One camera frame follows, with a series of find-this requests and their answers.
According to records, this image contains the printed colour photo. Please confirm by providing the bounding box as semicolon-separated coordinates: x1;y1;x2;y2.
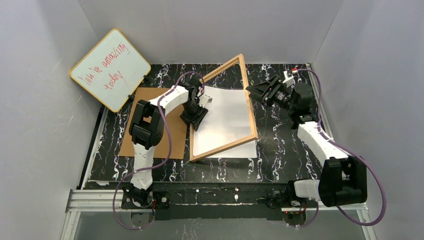
192;84;259;159

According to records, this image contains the wooden picture frame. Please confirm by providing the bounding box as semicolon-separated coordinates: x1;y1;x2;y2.
189;53;259;163

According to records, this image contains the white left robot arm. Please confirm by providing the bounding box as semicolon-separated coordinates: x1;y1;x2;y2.
129;79;212;191

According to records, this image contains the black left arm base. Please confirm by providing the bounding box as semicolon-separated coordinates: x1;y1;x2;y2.
121;189;171;210

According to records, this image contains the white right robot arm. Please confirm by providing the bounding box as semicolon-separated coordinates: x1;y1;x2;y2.
246;69;368;207

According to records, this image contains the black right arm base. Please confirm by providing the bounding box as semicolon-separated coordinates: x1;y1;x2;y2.
265;189;317;212

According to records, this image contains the yellow-edged whiteboard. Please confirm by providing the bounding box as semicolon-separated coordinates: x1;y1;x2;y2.
69;28;151;113

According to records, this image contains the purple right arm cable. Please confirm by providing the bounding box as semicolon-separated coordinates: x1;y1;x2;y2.
291;68;388;229

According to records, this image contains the aluminium mounting rail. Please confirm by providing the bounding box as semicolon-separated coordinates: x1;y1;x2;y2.
66;187;369;214

